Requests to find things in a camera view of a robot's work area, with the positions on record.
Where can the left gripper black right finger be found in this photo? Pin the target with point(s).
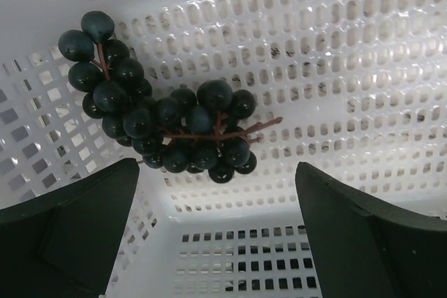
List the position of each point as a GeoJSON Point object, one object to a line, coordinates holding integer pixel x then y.
{"type": "Point", "coordinates": [366, 247]}

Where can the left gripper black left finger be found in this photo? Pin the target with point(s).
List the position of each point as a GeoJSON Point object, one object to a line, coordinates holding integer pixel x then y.
{"type": "Point", "coordinates": [65, 243]}

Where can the black fake grape bunch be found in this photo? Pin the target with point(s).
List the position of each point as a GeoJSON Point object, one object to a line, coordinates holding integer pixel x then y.
{"type": "Point", "coordinates": [194, 131]}

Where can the white perforated plastic basket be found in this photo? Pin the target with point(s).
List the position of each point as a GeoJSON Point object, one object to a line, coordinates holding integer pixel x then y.
{"type": "Point", "coordinates": [360, 86]}

